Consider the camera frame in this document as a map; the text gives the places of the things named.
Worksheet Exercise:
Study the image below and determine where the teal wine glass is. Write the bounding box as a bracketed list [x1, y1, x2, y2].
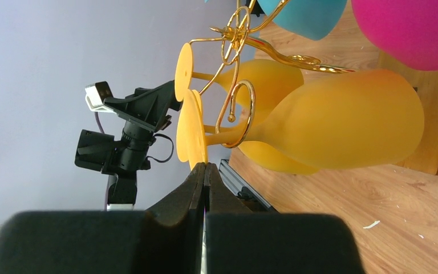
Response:
[256, 0, 347, 41]

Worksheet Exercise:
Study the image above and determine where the pink wine glass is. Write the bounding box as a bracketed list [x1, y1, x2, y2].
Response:
[351, 0, 438, 71]

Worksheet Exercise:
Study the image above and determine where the yellow wine glass taken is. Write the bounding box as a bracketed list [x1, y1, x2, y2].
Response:
[176, 89, 208, 170]

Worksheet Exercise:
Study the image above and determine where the yellow wine glass front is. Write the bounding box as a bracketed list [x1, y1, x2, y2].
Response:
[181, 68, 425, 170]

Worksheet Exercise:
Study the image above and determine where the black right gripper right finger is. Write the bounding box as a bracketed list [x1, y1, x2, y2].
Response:
[204, 163, 365, 273]

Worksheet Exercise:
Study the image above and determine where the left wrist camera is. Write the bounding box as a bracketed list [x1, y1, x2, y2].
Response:
[84, 81, 113, 113]

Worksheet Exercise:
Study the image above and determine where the aluminium frame rail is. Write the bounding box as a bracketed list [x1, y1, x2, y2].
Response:
[218, 159, 278, 212]

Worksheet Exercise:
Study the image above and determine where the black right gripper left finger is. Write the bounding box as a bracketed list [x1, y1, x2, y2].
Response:
[0, 163, 206, 273]

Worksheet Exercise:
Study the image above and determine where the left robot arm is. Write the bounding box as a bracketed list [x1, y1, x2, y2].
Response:
[75, 80, 182, 211]

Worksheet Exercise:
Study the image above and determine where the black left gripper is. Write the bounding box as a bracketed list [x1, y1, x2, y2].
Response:
[104, 80, 181, 132]

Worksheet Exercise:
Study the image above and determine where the yellow wine glass left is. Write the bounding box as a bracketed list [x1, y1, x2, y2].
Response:
[175, 43, 304, 111]

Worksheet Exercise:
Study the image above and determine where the wooden rack base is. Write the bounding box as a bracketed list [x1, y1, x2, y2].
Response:
[378, 52, 438, 175]

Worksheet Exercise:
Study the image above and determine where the gold wire glass rack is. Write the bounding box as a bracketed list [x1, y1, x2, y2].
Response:
[177, 1, 351, 148]

